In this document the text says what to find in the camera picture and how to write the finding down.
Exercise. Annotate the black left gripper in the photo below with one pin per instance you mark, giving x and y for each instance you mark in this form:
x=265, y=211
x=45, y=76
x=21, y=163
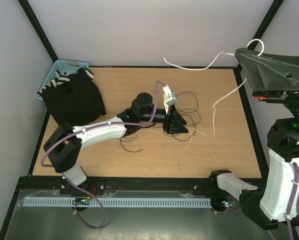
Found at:
x=171, y=125

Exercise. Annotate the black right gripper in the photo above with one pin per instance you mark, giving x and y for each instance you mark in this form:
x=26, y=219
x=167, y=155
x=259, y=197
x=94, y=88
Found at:
x=264, y=80

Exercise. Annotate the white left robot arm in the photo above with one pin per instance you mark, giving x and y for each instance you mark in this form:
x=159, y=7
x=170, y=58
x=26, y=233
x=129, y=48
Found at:
x=64, y=145

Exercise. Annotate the black striped cloth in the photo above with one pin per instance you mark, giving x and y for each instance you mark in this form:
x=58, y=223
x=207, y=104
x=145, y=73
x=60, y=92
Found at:
x=73, y=98

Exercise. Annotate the blue plastic basket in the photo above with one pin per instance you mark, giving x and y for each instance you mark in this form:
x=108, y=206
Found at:
x=63, y=66

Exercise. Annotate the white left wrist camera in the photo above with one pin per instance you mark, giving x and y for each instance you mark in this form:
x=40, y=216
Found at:
x=170, y=98

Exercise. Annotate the black frame post right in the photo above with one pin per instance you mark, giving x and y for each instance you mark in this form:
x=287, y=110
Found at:
x=269, y=16

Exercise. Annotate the black frame post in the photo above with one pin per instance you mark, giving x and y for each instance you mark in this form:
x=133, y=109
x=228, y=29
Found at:
x=29, y=12
x=269, y=16

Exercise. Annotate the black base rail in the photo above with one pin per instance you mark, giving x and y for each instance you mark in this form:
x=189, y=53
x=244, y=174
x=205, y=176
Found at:
x=101, y=185

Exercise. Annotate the black frame post left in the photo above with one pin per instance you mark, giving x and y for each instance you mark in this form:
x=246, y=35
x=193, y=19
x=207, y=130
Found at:
x=29, y=12

